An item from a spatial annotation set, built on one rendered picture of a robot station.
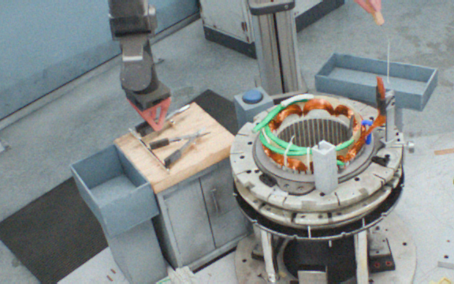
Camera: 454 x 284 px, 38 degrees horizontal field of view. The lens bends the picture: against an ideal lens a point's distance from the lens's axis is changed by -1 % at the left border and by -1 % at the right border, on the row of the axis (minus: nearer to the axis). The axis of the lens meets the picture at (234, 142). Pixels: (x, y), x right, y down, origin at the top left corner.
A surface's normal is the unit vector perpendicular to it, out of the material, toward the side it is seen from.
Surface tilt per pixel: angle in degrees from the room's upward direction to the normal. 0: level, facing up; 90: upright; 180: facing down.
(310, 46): 0
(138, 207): 90
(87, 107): 0
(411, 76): 90
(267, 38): 90
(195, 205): 90
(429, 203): 0
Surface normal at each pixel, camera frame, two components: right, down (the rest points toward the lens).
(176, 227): 0.53, 0.46
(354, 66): -0.50, 0.58
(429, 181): -0.15, -0.78
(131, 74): 0.11, 0.59
